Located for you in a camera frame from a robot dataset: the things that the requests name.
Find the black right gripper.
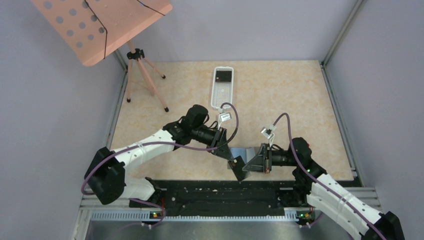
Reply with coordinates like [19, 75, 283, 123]
[242, 142, 299, 173]

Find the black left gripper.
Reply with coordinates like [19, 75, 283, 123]
[192, 125, 234, 162]

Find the grey card holder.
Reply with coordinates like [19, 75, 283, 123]
[230, 147, 265, 173]

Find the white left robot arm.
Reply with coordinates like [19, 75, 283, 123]
[81, 104, 237, 207]

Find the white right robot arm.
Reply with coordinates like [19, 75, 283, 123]
[242, 137, 405, 240]

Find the black card in tray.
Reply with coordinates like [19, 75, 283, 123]
[214, 69, 233, 83]

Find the white perforated plastic tray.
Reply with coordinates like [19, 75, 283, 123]
[210, 66, 234, 109]

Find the pink music stand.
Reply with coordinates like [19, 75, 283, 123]
[32, 0, 173, 112]

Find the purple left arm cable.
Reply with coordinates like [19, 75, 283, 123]
[81, 102, 240, 196]

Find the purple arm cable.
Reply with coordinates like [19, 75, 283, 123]
[272, 112, 388, 240]
[81, 102, 240, 196]

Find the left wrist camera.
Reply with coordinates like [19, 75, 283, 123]
[216, 112, 232, 129]

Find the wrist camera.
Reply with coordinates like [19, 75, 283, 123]
[216, 112, 232, 129]
[260, 124, 276, 147]

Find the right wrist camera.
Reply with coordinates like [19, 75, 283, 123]
[260, 124, 276, 147]

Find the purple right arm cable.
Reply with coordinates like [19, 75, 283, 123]
[272, 112, 388, 240]

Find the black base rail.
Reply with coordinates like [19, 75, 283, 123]
[147, 180, 312, 217]

